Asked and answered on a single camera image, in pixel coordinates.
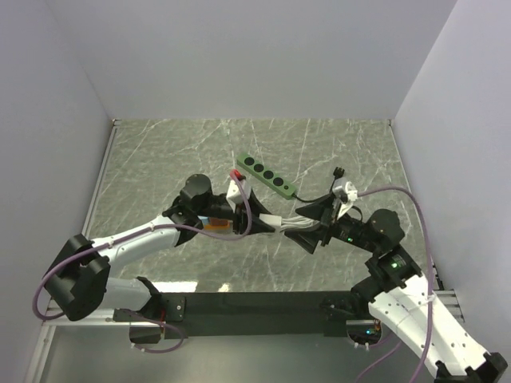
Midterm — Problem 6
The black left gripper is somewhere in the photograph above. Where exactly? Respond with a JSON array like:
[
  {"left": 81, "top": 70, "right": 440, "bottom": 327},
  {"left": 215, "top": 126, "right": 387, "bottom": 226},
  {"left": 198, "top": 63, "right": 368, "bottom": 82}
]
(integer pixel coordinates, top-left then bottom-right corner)
[{"left": 197, "top": 188, "right": 276, "bottom": 235}]

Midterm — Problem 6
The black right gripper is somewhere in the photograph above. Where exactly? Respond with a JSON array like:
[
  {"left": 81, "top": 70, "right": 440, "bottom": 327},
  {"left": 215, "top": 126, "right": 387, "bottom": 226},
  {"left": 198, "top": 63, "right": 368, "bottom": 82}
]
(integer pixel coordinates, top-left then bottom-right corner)
[{"left": 283, "top": 190, "right": 378, "bottom": 253}]

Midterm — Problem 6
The white charger plug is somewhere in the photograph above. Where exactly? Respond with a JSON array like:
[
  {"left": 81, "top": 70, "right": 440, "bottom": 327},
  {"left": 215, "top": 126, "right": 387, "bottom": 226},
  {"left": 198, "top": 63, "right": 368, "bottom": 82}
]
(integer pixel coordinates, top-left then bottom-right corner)
[{"left": 259, "top": 214, "right": 282, "bottom": 231}]

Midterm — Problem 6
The orange power strip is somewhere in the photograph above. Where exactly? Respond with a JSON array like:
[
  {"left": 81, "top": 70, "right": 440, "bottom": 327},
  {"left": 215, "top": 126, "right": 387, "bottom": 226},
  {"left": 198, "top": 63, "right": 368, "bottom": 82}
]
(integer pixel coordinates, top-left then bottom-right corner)
[{"left": 203, "top": 217, "right": 232, "bottom": 233}]

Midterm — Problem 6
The green power strip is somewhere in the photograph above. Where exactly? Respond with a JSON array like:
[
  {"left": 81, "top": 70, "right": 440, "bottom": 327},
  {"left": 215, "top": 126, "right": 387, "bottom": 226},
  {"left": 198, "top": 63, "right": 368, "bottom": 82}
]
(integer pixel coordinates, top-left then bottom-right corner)
[{"left": 236, "top": 153, "right": 296, "bottom": 199}]

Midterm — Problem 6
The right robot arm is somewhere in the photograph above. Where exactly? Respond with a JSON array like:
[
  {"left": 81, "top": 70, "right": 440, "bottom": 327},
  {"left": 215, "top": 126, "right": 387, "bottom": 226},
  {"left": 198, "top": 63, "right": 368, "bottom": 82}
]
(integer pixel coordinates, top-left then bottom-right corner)
[{"left": 285, "top": 194, "right": 508, "bottom": 382}]

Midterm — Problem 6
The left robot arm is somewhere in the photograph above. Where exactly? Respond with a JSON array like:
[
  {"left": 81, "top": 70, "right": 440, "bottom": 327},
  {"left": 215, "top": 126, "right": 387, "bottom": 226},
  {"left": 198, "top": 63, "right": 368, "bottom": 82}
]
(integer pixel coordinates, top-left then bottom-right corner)
[{"left": 40, "top": 171, "right": 275, "bottom": 322}]

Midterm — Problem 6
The black base bar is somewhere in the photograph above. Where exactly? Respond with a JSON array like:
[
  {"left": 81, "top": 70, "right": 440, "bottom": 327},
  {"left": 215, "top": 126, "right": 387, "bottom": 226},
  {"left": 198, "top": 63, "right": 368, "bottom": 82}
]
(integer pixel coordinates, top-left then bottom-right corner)
[{"left": 113, "top": 291, "right": 389, "bottom": 348}]

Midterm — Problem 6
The white power cable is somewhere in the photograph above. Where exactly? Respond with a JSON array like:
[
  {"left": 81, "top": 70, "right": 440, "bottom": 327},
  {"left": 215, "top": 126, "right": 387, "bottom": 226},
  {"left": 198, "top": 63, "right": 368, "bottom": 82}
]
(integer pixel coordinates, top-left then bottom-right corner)
[{"left": 277, "top": 215, "right": 320, "bottom": 235}]

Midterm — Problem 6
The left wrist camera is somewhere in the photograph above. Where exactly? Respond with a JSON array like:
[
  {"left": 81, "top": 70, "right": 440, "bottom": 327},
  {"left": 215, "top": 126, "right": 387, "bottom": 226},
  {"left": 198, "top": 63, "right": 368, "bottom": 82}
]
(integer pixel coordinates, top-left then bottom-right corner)
[{"left": 226, "top": 169, "right": 252, "bottom": 209}]

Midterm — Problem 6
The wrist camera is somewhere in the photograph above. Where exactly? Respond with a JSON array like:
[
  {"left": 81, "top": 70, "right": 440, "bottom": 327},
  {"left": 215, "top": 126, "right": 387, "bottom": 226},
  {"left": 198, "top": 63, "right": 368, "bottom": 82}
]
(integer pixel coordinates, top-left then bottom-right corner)
[
  {"left": 226, "top": 169, "right": 252, "bottom": 209},
  {"left": 332, "top": 177, "right": 358, "bottom": 220}
]

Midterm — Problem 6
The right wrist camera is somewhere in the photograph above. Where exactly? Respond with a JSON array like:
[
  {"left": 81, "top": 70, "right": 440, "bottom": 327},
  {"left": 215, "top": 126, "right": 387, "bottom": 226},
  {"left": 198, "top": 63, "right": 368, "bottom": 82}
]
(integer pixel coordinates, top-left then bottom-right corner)
[{"left": 332, "top": 177, "right": 358, "bottom": 220}]

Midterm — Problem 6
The black power cable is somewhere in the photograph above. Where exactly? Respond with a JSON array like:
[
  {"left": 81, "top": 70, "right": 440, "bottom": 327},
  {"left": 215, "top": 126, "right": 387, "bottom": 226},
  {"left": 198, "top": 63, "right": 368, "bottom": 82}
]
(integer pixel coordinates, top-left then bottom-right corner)
[{"left": 293, "top": 166, "right": 347, "bottom": 204}]

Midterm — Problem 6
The aluminium frame rail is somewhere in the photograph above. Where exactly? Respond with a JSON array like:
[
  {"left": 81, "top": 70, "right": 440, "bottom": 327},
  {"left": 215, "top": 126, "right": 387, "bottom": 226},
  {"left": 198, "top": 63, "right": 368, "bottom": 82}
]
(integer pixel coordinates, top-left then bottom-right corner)
[{"left": 23, "top": 289, "right": 466, "bottom": 383}]

